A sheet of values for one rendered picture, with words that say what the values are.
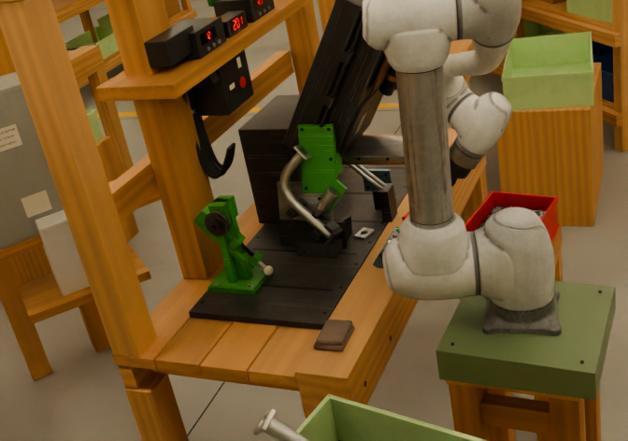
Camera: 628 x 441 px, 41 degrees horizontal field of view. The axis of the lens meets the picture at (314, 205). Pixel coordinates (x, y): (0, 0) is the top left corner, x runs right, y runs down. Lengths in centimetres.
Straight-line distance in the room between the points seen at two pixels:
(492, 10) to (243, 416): 218
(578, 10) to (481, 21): 348
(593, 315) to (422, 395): 136
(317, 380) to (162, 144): 82
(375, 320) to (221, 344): 42
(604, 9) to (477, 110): 286
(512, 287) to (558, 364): 20
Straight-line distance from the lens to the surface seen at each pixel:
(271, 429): 153
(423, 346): 363
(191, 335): 237
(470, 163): 230
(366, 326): 221
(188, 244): 257
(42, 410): 389
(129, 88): 230
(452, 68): 211
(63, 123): 207
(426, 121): 182
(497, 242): 197
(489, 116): 222
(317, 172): 253
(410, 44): 174
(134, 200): 243
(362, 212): 276
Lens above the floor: 215
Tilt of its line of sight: 26 degrees down
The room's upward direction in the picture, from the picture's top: 11 degrees counter-clockwise
